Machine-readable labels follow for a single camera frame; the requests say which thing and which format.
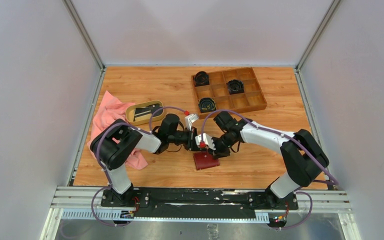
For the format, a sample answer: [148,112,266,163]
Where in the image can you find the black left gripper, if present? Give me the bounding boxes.
[167,126,207,152]

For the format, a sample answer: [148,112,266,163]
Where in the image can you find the red card holder wallet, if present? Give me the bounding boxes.
[193,151,220,171]

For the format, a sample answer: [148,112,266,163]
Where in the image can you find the black cards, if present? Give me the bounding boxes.
[133,103,162,122]

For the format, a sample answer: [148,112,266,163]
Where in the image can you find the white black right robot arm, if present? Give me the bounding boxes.
[208,111,330,209]

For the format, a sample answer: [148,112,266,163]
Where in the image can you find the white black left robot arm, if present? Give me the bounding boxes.
[89,113,200,207]

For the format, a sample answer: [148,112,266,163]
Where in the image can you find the black gold rolled item front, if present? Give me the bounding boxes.
[198,97,217,113]

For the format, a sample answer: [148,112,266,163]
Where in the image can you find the wooden compartment tray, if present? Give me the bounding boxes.
[190,67,268,119]

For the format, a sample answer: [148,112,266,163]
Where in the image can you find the black rolled item middle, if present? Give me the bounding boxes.
[226,79,245,95]

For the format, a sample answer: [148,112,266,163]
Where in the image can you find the black rolled item back left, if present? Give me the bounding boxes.
[193,71,210,87]

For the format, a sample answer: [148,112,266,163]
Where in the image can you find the yellow oval tray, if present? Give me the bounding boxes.
[125,100,166,126]

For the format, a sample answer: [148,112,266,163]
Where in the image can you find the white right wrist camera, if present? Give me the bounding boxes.
[194,133,216,150]

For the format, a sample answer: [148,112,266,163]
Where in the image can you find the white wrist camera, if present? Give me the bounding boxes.
[194,133,216,150]
[184,113,199,131]

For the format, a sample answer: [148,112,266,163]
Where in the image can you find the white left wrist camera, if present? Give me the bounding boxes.
[184,113,199,131]

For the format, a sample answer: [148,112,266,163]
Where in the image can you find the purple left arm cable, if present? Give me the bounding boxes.
[94,105,190,180]

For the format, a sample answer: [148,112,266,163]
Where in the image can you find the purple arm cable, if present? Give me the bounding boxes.
[199,109,340,187]
[94,105,190,180]

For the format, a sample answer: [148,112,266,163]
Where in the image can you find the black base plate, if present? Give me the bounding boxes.
[100,187,298,219]

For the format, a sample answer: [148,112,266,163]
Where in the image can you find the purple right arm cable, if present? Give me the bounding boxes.
[199,109,340,187]

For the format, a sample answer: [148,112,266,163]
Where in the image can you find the aluminium front rail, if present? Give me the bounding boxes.
[51,186,352,224]

